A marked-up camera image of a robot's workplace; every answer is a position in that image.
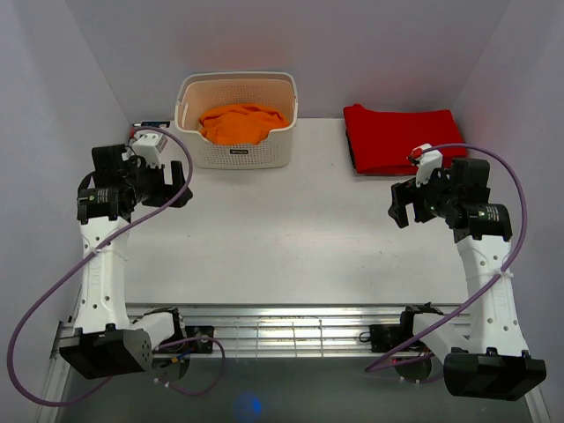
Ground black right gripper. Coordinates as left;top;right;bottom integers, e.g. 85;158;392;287
387;165;457;228

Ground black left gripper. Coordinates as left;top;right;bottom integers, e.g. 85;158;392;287
123;157;192;208

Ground orange trousers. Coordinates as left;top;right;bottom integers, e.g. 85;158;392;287
198;103;290;145

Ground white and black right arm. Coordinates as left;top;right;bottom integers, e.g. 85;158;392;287
389;152;546;401

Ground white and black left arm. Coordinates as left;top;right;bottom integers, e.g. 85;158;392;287
59;141;192;379

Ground folded red trousers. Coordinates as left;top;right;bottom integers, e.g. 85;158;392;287
343;104;464;176

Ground small black label device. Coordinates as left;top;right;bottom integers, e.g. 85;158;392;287
133;120;171;129

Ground cream perforated plastic basket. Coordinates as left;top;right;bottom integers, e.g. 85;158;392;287
174;71;298;170

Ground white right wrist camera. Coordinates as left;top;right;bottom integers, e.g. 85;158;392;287
408;144;442;188

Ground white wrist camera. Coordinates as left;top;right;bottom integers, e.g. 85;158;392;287
408;144;442;188
131;131;167;168

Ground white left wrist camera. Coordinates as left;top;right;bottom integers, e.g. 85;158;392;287
131;131;167;168

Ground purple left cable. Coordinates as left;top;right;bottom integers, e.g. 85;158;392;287
6;126;226;406

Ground purple cable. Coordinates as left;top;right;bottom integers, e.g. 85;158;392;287
6;126;226;406
364;143;528;384

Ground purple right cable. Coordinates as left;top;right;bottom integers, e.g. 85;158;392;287
364;143;528;384

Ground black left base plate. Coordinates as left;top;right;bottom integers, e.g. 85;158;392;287
152;324;215;354

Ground aluminium rail frame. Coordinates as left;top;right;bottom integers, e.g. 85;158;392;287
37;305;550;422

